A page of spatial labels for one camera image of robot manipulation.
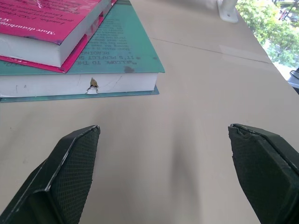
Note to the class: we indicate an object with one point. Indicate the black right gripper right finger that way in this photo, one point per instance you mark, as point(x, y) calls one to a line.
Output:
point(264, 175)

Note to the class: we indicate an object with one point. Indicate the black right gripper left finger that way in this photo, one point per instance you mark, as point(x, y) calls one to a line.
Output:
point(67, 177)

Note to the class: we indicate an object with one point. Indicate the teal hardcover book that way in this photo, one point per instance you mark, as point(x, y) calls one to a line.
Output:
point(112, 60)

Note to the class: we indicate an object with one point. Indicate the pink hardcover book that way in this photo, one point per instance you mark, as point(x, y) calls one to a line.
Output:
point(44, 28)

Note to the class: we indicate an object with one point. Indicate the white bracket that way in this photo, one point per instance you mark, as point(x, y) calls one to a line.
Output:
point(227, 11)

